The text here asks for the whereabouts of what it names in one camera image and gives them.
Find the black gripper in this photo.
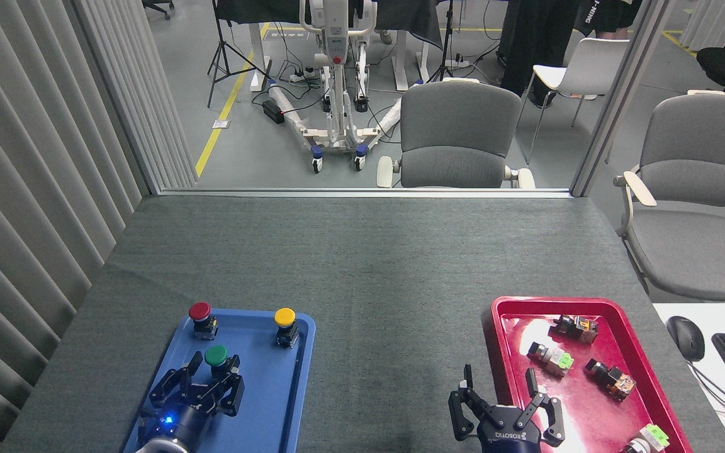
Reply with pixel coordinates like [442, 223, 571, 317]
[448, 365, 566, 453]
[139, 352, 245, 449]

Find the green push button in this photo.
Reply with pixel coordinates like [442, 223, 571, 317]
[204, 345, 240, 381]

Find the red push button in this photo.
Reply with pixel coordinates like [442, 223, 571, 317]
[188, 302, 219, 341]

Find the yellow push button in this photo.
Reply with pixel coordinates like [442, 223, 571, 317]
[274, 308, 300, 349]

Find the blue plastic tray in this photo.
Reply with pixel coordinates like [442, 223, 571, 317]
[125, 308, 317, 453]

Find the red plastic tray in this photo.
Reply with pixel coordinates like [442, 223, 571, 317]
[482, 296, 694, 453]

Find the white side desk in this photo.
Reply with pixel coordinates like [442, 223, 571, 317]
[652, 303, 725, 453]

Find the black computer mouse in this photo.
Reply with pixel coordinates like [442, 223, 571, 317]
[666, 316, 706, 362]

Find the grey felt table cover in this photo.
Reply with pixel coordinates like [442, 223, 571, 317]
[0, 194, 725, 453]

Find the grey padded chair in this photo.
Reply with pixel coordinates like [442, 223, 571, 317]
[613, 93, 725, 303]
[376, 81, 536, 189]

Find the desk with black cover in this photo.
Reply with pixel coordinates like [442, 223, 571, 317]
[215, 0, 445, 93]

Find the black tripod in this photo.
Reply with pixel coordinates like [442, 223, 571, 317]
[207, 0, 269, 109]
[427, 0, 464, 84]

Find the white plastic chair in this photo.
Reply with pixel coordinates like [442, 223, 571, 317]
[517, 38, 631, 165]

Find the white stand on wheels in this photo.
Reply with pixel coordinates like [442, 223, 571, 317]
[267, 0, 404, 174]

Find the person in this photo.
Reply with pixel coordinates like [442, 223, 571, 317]
[498, 0, 582, 109]
[576, 0, 646, 40]

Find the white switch with green block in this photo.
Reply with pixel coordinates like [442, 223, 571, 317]
[619, 423, 670, 453]
[527, 342, 575, 377]

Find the black switch with orange block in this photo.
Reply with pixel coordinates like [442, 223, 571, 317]
[585, 359, 637, 401]
[549, 315, 600, 344]

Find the silver rail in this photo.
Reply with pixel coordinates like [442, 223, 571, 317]
[160, 187, 574, 199]

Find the silver post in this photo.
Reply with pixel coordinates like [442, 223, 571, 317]
[570, 0, 675, 198]

